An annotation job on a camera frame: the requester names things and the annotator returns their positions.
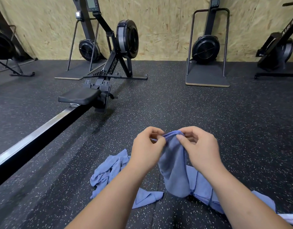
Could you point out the person's right forearm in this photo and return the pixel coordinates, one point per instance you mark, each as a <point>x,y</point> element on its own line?
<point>249,202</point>

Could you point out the blue towel pile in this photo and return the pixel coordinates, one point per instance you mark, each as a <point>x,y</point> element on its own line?
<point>106,169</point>

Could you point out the plain blue towel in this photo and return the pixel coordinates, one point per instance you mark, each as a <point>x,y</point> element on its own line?
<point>174,169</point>

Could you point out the black ski trainer wooden-edged platform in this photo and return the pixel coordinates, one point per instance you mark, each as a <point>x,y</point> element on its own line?
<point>205,49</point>

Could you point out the black ski trainer grey platform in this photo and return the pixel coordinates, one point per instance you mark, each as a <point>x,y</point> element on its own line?
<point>88,49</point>

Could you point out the person's left forearm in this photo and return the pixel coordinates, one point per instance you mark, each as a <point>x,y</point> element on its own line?
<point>106,202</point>

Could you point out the black fan bike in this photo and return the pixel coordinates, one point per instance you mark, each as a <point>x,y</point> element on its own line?
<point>3,45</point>

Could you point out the person's left hand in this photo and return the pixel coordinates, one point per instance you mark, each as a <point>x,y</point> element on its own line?
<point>145,149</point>

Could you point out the black rowing machine with rail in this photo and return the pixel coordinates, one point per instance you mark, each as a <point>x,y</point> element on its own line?
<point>51,126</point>

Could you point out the black upright exercise machine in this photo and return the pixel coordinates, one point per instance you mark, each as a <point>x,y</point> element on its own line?
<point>275,51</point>

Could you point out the white perforated metal rack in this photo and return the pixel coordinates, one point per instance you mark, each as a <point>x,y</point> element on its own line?
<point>290,219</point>

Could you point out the person's right hand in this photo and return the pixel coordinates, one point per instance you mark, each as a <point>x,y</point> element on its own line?
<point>204,147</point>

